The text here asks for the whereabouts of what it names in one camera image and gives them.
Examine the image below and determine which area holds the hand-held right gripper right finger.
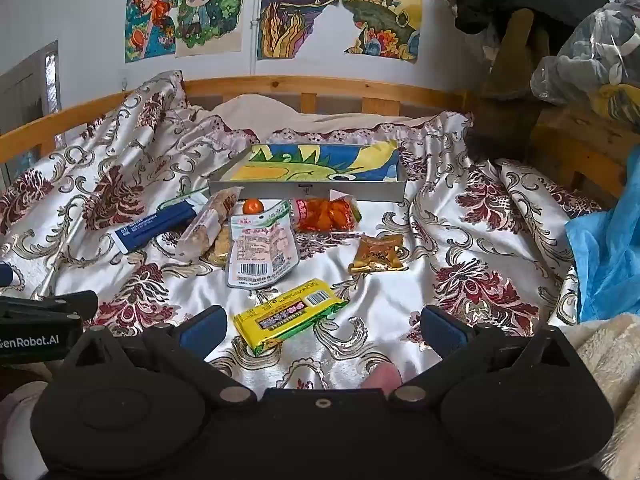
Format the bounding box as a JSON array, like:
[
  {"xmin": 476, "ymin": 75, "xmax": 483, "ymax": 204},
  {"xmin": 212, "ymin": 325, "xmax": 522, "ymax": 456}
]
[{"xmin": 390, "ymin": 305, "xmax": 581, "ymax": 404}]

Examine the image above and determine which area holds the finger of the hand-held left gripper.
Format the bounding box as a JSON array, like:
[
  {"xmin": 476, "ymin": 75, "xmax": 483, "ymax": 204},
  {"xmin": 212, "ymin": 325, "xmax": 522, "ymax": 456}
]
[{"xmin": 0, "ymin": 290, "xmax": 99, "ymax": 319}]

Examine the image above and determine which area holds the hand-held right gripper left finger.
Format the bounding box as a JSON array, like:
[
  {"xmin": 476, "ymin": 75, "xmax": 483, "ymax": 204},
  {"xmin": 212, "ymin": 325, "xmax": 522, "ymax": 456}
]
[{"xmin": 62, "ymin": 305, "xmax": 258, "ymax": 408}]

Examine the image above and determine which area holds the yellow snack packet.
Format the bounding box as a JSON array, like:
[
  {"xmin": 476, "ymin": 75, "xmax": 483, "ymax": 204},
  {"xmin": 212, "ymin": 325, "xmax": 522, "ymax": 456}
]
[{"xmin": 234, "ymin": 278, "xmax": 350, "ymax": 357}]

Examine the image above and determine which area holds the gold brown snack packet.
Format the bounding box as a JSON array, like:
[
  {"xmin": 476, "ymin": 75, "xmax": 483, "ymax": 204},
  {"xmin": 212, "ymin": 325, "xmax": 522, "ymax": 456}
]
[{"xmin": 348, "ymin": 234, "xmax": 408, "ymax": 275}]

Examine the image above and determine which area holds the white pouch packet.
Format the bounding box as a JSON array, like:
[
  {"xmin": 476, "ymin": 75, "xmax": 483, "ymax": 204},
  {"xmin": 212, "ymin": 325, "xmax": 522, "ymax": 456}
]
[{"xmin": 226, "ymin": 200, "xmax": 300, "ymax": 289}]

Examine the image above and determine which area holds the clear biscuit packet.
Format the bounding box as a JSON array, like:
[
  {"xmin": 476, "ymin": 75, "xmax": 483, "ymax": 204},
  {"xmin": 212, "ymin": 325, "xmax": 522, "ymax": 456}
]
[{"xmin": 175, "ymin": 187, "xmax": 243, "ymax": 262}]

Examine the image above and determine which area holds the red orange snack packet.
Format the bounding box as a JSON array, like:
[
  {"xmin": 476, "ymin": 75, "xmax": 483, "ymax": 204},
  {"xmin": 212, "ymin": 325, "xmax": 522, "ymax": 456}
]
[{"xmin": 292, "ymin": 189, "xmax": 363, "ymax": 234}]

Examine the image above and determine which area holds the grey metal tray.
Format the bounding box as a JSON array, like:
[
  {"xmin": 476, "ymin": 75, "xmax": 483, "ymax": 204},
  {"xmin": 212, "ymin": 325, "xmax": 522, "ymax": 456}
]
[{"xmin": 207, "ymin": 142, "xmax": 406, "ymax": 206}]

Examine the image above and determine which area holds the golden cracker packet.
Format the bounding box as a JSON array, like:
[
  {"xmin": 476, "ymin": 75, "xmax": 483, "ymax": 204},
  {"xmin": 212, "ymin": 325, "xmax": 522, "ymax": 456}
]
[{"xmin": 200, "ymin": 226, "xmax": 234, "ymax": 267}]

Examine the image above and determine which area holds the floral satin blanket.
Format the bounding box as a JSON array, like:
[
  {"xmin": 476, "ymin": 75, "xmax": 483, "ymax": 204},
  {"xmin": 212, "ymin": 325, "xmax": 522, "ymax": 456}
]
[{"xmin": 0, "ymin": 70, "xmax": 603, "ymax": 392}]

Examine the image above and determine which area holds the dark blue long packet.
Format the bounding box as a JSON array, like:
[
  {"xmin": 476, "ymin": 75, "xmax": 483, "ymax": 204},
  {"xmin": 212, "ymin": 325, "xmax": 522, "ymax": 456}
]
[{"xmin": 114, "ymin": 199, "xmax": 208, "ymax": 256}]

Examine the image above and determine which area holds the green plastic strip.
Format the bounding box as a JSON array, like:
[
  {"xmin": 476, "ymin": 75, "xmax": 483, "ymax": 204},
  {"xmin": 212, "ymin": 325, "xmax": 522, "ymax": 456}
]
[{"xmin": 155, "ymin": 187, "xmax": 212, "ymax": 212}]

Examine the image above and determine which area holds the beige fleece blanket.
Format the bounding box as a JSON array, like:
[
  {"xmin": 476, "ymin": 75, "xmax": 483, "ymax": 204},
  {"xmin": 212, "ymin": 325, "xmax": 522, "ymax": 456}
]
[{"xmin": 547, "ymin": 310, "xmax": 640, "ymax": 480}]

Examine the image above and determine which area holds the blue plastic bag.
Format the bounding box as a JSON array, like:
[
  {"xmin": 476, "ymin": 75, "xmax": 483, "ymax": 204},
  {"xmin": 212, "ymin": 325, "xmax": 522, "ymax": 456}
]
[{"xmin": 565, "ymin": 145, "xmax": 640, "ymax": 324}]

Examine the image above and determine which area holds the light wooden furniture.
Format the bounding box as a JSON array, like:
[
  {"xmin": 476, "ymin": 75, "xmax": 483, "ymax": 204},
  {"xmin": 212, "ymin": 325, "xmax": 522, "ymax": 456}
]
[{"xmin": 529, "ymin": 104, "xmax": 640, "ymax": 207}]

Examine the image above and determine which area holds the cream bed sheet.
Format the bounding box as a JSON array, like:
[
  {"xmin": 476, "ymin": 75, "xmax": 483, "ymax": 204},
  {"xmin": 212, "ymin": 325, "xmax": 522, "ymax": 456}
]
[{"xmin": 190, "ymin": 94, "xmax": 443, "ymax": 135}]

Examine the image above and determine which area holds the olive brown garment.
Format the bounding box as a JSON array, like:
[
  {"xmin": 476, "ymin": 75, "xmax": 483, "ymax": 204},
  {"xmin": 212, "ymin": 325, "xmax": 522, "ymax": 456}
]
[{"xmin": 467, "ymin": 7, "xmax": 552, "ymax": 162}]

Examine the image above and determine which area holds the clear plastic bag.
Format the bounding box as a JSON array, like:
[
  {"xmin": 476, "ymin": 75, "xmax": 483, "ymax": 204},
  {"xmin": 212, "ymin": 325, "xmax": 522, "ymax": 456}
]
[{"xmin": 530, "ymin": 0, "xmax": 640, "ymax": 126}]

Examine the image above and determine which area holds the wooden bed frame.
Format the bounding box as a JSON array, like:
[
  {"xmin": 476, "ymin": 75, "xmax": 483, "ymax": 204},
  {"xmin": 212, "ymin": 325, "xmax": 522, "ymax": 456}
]
[{"xmin": 0, "ymin": 76, "xmax": 468, "ymax": 166}]

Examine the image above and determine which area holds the white wall conduit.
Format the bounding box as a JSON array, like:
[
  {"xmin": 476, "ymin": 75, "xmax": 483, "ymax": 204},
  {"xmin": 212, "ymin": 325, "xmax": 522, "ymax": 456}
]
[{"xmin": 247, "ymin": 0, "xmax": 257, "ymax": 79}]

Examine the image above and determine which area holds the landscape wall drawing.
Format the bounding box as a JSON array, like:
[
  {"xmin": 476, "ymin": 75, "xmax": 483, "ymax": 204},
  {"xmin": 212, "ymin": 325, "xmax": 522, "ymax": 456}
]
[{"xmin": 342, "ymin": 0, "xmax": 427, "ymax": 64}]

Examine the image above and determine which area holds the blonde figure wall drawing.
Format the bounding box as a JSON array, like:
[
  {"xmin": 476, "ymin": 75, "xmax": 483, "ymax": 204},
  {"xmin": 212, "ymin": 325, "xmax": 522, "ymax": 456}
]
[{"xmin": 174, "ymin": 0, "xmax": 247, "ymax": 59}]

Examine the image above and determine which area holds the swirl and seaweed wall drawing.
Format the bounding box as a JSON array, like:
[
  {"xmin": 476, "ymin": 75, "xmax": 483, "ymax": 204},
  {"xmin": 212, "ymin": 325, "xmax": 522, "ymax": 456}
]
[{"xmin": 257, "ymin": 0, "xmax": 347, "ymax": 61}]

